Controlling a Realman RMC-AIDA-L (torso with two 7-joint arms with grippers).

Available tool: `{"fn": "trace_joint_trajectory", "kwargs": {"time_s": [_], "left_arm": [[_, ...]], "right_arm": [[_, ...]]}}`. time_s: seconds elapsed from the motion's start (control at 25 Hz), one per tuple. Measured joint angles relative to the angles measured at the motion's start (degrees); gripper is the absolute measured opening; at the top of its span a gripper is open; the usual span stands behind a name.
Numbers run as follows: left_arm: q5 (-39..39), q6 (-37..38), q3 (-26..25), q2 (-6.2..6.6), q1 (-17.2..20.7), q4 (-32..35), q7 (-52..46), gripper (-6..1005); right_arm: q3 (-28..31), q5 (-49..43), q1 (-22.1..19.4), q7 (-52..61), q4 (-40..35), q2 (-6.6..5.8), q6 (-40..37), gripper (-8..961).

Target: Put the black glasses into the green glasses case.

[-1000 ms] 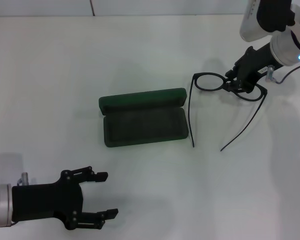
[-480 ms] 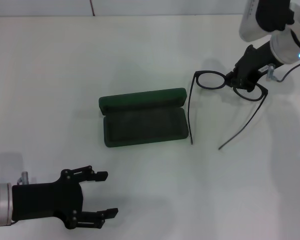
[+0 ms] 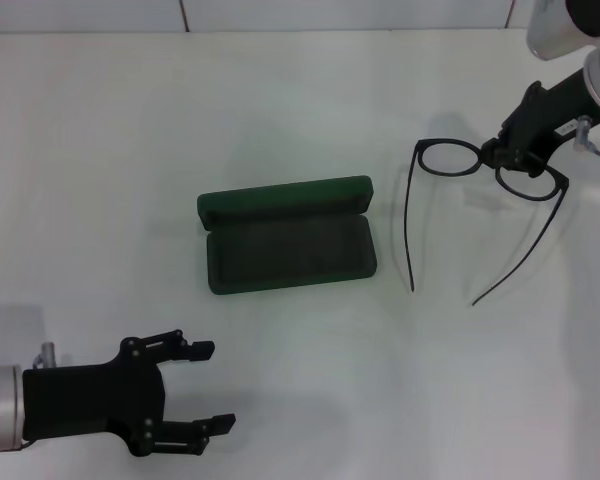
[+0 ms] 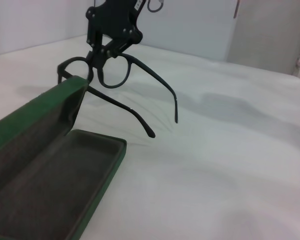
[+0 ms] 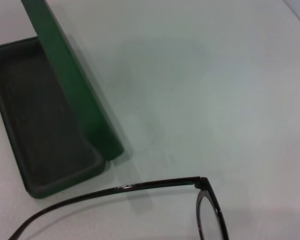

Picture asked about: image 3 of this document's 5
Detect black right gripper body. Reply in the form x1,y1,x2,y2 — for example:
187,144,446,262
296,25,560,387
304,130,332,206
497,67,600,169

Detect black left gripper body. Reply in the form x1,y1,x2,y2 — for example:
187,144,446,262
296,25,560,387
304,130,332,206
21,335,169,459

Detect black round glasses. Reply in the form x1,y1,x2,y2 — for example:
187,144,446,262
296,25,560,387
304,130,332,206
403,138,570,307

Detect green glasses case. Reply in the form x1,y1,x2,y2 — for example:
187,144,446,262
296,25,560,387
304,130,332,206
196,174,379,297

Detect right wrist connector with cable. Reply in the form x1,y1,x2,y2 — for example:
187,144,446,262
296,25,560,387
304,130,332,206
573,113,600,157

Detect wrist connector with cable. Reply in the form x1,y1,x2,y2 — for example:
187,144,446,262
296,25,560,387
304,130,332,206
31,341,57,370
573,113,600,157

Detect left wrist connector with cable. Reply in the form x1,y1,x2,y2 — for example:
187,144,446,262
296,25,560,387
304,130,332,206
31,341,57,370

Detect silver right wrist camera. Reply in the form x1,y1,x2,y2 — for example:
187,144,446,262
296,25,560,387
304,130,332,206
527,0,600,59

